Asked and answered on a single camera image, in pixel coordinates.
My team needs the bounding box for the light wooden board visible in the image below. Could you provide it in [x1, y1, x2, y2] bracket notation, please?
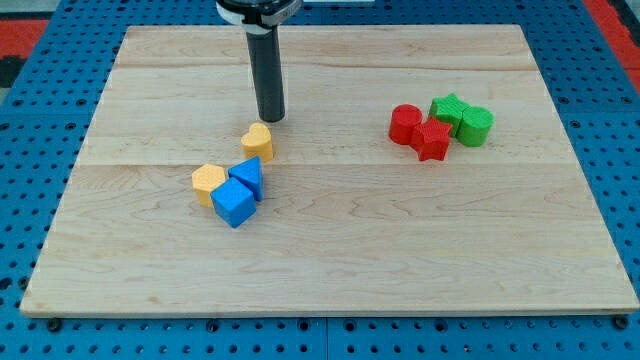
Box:
[20, 25, 639, 318]

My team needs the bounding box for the red star block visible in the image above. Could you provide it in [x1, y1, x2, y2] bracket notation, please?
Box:
[410, 117, 453, 161]

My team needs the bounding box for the yellow heart block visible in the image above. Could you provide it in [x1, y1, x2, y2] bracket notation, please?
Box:
[241, 123, 274, 162]

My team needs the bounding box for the red cylinder block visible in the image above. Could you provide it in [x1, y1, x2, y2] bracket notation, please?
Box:
[388, 104, 423, 145]

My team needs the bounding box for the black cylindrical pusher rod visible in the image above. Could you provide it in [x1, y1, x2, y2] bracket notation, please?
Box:
[246, 26, 286, 123]

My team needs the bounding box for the green cylinder block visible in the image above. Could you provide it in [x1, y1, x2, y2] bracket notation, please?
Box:
[455, 106, 495, 147]

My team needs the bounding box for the blue triangle block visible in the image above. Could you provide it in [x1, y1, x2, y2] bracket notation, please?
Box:
[228, 156, 264, 202]

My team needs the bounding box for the green star block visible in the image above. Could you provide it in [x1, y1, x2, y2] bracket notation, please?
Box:
[429, 93, 470, 137]

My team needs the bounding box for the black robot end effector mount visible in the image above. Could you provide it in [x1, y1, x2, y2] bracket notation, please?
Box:
[216, 0, 303, 28]

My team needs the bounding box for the yellow hexagon block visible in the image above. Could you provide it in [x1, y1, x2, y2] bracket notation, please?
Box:
[191, 164, 228, 208]

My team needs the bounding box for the blue cube block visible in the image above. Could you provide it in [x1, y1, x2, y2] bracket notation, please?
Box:
[210, 178, 256, 228]

